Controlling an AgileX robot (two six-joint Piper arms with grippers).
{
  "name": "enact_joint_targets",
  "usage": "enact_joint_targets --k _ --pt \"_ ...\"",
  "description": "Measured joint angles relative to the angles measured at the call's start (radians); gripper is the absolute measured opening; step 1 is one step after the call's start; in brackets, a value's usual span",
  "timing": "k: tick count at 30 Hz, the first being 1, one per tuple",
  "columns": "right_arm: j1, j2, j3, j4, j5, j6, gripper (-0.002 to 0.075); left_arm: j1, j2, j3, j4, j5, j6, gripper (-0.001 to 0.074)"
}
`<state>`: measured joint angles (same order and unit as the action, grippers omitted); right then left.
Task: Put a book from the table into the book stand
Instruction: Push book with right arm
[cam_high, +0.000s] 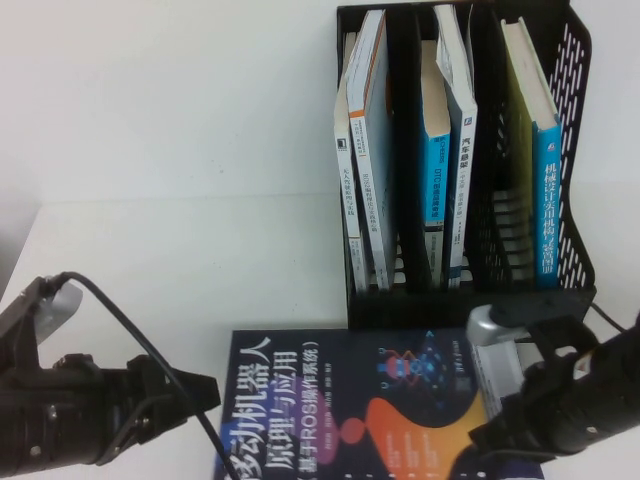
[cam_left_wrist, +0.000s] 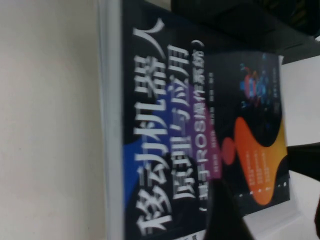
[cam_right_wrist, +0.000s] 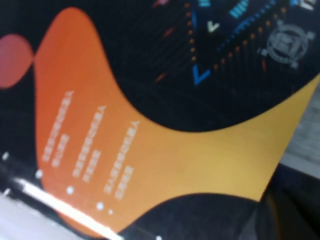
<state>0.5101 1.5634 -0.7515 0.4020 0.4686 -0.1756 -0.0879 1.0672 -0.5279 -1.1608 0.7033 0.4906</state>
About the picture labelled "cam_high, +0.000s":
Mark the thin white spine book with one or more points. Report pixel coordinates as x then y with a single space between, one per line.
345 200

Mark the cyan spine book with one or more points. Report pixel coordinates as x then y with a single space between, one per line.
436 175

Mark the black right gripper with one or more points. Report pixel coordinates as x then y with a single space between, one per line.
545 405

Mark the black plastic file rack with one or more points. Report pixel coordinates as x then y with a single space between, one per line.
425 310

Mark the white book orange stripe spine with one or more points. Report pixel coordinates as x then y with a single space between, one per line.
372 125

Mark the thick blue spine book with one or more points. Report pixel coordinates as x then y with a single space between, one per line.
547 210

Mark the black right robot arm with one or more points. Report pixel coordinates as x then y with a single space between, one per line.
615 380

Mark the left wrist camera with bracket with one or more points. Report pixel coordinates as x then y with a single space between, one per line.
60 305

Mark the dark robot textbook orange blob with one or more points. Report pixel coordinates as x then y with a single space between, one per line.
350 400

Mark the white and blue spine book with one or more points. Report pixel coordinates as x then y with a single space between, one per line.
462 200

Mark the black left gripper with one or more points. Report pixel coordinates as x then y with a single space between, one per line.
140 390

